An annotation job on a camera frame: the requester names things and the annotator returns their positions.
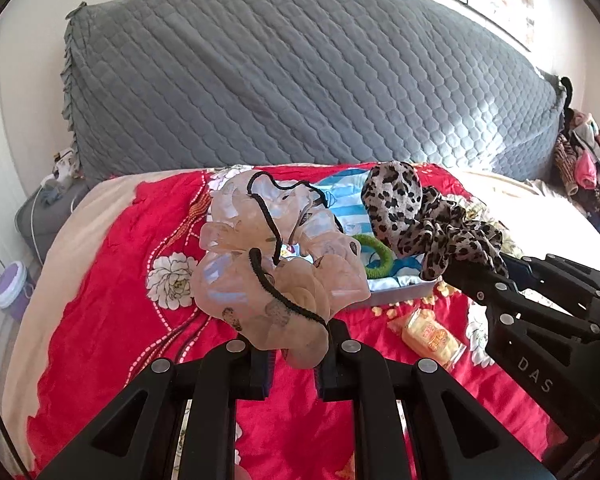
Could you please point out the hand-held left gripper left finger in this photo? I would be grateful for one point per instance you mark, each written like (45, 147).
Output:
(215, 390)

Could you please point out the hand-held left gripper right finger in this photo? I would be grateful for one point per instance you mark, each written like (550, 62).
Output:
(375, 390)

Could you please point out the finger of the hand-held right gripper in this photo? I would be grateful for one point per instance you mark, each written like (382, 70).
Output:
(560, 280)
(520, 305)

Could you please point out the orange clear cake packet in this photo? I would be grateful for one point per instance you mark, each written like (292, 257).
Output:
(430, 337)

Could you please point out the beige sheer scrunchie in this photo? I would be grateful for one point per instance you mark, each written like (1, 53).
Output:
(240, 280)

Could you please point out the leopard print scrunchie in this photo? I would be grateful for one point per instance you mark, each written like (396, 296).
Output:
(395, 200)

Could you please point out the pile of clothes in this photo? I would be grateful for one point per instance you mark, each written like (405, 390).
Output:
(580, 160)

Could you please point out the grey box with cartoon cloth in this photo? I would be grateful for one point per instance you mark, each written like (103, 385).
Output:
(345, 210)

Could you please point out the purple white round container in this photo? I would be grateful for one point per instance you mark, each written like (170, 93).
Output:
(12, 285)

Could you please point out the grey bedside stool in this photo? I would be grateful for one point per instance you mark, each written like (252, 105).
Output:
(55, 220)

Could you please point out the small grey cloth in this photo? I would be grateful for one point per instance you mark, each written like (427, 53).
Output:
(55, 192)

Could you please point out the grey quilted headboard cover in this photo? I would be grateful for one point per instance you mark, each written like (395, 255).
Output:
(280, 85)

